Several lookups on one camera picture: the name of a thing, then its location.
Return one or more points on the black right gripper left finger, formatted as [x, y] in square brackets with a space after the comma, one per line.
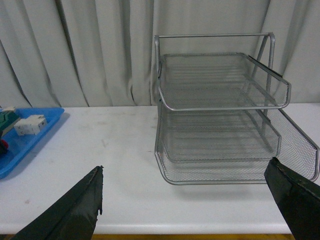
[73, 216]

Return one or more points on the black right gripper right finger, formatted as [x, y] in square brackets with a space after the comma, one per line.
[297, 198]

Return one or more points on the red emergency stop button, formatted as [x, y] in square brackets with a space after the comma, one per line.
[3, 146]

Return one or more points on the silver mesh paper rack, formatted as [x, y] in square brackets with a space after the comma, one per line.
[221, 118]

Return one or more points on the blue plastic tray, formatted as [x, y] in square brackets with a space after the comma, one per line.
[20, 146]

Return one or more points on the white circuit breaker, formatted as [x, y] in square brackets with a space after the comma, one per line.
[32, 125]

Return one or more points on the white curtain backdrop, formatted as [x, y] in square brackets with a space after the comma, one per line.
[95, 53]

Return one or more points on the green knife switch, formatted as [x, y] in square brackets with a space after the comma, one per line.
[8, 118]

